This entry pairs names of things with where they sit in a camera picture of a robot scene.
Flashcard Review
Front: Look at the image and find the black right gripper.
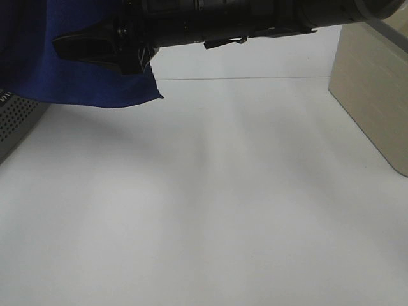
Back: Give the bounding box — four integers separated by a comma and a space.
52, 1, 159, 75

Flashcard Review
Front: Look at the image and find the blue towel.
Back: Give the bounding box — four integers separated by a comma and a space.
1, 1, 162, 108

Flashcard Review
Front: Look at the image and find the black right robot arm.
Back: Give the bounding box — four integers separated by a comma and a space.
52, 0, 403, 75

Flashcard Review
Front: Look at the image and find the grey perforated plastic basket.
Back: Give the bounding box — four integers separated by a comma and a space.
0, 89, 50, 163

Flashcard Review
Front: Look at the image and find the beige plastic bin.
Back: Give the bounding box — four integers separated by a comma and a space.
328, 8, 407, 176

